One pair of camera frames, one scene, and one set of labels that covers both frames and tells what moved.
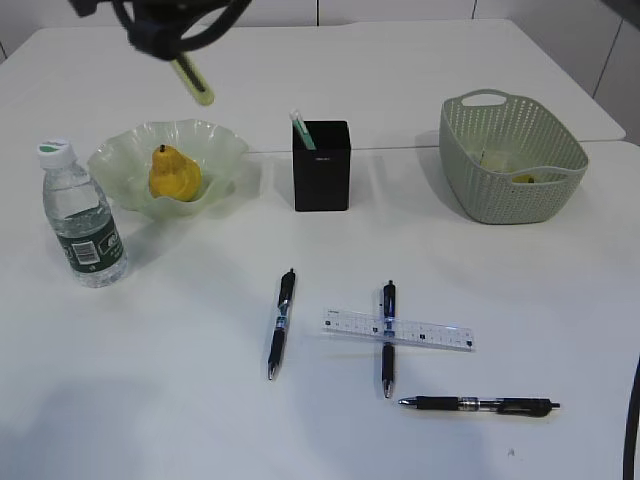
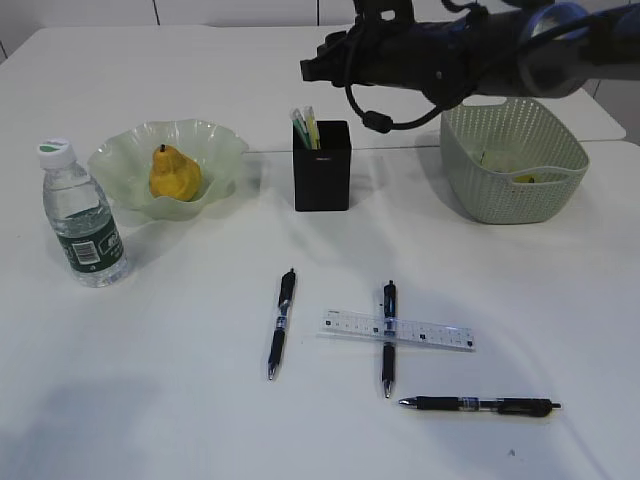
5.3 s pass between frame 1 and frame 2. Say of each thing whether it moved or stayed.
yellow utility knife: moved
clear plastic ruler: stayed
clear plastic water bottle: stayed
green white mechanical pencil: stayed
